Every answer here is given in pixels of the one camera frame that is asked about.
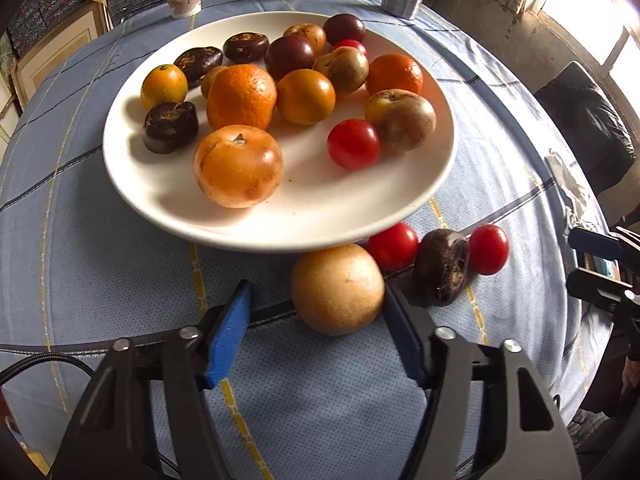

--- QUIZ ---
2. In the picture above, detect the tan round pear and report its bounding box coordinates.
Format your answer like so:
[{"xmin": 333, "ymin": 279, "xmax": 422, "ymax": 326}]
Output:
[{"xmin": 291, "ymin": 244, "xmax": 385, "ymax": 336}]

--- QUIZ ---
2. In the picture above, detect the dark brown chestnut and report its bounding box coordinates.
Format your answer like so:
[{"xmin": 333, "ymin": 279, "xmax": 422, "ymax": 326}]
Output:
[{"xmin": 142, "ymin": 102, "xmax": 200, "ymax": 154}]

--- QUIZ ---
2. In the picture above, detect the bright orange mandarin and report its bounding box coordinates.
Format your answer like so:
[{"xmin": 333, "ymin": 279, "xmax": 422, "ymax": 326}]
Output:
[{"xmin": 206, "ymin": 64, "xmax": 278, "ymax": 131}]

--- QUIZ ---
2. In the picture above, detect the yellow orange with green stem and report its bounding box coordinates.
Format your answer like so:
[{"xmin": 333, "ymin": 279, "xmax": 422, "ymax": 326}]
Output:
[{"xmin": 140, "ymin": 64, "xmax": 189, "ymax": 110}]

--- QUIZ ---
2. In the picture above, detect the small tan mottled fruit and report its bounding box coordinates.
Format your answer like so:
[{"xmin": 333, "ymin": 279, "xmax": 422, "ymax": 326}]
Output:
[{"xmin": 314, "ymin": 47, "xmax": 369, "ymax": 96}]

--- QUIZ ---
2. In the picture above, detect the dark red plum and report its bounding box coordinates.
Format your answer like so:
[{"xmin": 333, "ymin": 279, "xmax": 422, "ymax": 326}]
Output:
[
  {"xmin": 323, "ymin": 13, "xmax": 367, "ymax": 47},
  {"xmin": 265, "ymin": 35, "xmax": 316, "ymax": 81}
]

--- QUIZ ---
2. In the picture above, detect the dark chestnut on table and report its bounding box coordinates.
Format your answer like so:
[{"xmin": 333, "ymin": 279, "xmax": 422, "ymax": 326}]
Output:
[{"xmin": 412, "ymin": 229, "xmax": 469, "ymax": 307}]

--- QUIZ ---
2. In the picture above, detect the red tomato beside pear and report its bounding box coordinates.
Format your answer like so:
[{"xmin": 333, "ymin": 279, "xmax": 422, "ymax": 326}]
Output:
[{"xmin": 367, "ymin": 222, "xmax": 419, "ymax": 273}]

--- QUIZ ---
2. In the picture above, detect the red tomato far right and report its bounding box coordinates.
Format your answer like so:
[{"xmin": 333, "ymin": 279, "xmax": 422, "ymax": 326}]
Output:
[{"xmin": 469, "ymin": 224, "xmax": 510, "ymax": 275}]

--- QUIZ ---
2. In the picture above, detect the black chair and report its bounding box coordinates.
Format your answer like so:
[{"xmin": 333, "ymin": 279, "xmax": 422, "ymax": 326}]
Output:
[{"xmin": 535, "ymin": 61, "xmax": 636, "ymax": 194}]

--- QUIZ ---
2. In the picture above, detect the large white oval plate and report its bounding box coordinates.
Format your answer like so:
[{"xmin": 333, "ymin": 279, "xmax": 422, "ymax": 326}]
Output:
[{"xmin": 102, "ymin": 11, "xmax": 458, "ymax": 252}]

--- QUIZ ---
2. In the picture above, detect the large orange persimmon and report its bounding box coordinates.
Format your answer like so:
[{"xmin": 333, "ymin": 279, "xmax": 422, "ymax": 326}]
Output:
[{"xmin": 192, "ymin": 125, "xmax": 284, "ymax": 209}]

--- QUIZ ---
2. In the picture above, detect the red cherry tomato front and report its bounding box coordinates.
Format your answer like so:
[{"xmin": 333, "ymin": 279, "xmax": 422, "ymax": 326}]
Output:
[{"xmin": 326, "ymin": 119, "xmax": 381, "ymax": 171}]

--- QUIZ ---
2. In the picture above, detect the brownish mottled apple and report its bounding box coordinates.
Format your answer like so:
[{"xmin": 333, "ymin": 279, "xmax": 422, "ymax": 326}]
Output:
[{"xmin": 364, "ymin": 89, "xmax": 437, "ymax": 152}]

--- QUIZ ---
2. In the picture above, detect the yellow orange round fruit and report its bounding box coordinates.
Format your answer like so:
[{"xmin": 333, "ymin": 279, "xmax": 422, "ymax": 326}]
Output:
[{"xmin": 277, "ymin": 68, "xmax": 336, "ymax": 126}]

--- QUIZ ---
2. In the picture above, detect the small brown longan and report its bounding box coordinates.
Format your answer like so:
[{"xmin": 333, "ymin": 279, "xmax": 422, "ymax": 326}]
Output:
[{"xmin": 201, "ymin": 65, "xmax": 227, "ymax": 100}]

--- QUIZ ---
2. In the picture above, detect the dark water chestnut front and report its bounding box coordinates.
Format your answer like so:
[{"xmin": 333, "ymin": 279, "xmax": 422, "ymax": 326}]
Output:
[{"xmin": 174, "ymin": 47, "xmax": 224, "ymax": 89}]

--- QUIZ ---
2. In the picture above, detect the dark water chestnut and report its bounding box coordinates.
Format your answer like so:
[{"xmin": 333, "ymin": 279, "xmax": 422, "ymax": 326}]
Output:
[
  {"xmin": 174, "ymin": 47, "xmax": 224, "ymax": 89},
  {"xmin": 222, "ymin": 32, "xmax": 269, "ymax": 64}
]

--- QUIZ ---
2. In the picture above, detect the orange mandarin on plate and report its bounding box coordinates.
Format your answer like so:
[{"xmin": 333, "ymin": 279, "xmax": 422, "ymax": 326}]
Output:
[{"xmin": 366, "ymin": 53, "xmax": 423, "ymax": 96}]

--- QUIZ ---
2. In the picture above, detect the dark water chestnut back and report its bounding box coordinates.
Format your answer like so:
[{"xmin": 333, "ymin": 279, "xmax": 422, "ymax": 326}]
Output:
[{"xmin": 222, "ymin": 32, "xmax": 269, "ymax": 64}]

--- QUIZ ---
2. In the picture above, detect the small red cherry tomato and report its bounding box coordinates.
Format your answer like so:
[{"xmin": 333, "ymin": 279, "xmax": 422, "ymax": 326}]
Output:
[{"xmin": 333, "ymin": 39, "xmax": 368, "ymax": 56}]

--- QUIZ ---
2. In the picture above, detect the tan fruit at plate back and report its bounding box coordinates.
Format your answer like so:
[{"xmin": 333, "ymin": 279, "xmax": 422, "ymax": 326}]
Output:
[{"xmin": 283, "ymin": 23, "xmax": 326, "ymax": 55}]

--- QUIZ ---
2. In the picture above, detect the wooden framed panel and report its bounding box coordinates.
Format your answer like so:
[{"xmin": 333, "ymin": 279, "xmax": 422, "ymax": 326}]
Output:
[{"xmin": 11, "ymin": 0, "xmax": 113, "ymax": 110}]

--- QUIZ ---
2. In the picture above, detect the black cable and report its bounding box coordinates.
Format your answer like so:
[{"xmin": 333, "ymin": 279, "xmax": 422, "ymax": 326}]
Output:
[{"xmin": 0, "ymin": 352, "xmax": 97, "ymax": 387}]

